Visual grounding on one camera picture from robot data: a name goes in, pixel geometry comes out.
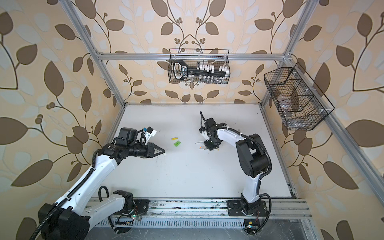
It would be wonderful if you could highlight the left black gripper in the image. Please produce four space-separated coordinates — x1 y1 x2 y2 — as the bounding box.
126 142 165 158

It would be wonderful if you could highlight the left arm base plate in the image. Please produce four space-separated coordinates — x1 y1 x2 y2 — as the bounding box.
114 199 150 218

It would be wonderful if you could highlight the aluminium frame back bar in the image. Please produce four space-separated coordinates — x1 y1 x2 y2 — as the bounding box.
96 52 286 61

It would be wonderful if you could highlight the aluminium frame right post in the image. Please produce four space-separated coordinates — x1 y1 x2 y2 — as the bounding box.
259 0 319 108

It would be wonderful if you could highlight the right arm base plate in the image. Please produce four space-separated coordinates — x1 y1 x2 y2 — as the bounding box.
227 200 268 218

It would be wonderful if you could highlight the right black wire basket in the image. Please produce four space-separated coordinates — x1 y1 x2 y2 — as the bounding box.
264 63 335 131

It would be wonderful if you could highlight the aluminium frame left post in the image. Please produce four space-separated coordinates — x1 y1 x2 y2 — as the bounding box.
59 0 126 108

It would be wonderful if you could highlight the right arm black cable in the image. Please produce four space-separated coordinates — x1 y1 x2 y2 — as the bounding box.
199 111 273 235

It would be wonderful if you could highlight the back black wire basket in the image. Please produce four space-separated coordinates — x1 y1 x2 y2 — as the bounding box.
168 48 231 85

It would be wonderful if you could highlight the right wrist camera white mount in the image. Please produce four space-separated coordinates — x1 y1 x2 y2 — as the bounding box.
199 128 210 140

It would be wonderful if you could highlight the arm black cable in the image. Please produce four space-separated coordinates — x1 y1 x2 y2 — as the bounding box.
199 111 273 235
28 148 101 240

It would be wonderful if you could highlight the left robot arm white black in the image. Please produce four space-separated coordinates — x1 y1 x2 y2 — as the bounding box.
30 127 165 240

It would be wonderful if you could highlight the black tool in basket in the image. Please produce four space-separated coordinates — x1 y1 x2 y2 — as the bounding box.
168 60 231 80

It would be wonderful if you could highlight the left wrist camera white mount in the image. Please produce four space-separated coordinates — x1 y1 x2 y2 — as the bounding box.
142 127 157 143

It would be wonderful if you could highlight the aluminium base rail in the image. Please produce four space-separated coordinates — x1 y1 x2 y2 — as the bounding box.
135 198 313 220

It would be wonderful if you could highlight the aluminium frame post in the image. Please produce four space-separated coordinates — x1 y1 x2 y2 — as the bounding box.
259 0 319 108
59 0 126 108

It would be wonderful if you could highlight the black wire basket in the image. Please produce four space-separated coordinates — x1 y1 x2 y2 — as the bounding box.
168 48 231 85
264 63 335 131

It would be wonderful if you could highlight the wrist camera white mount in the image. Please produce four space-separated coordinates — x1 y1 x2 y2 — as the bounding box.
142 127 157 143
199 128 210 140

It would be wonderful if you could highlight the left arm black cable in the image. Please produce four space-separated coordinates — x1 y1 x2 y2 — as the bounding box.
28 148 101 240

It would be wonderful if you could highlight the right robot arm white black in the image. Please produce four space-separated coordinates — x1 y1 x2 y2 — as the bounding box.
199 115 272 212

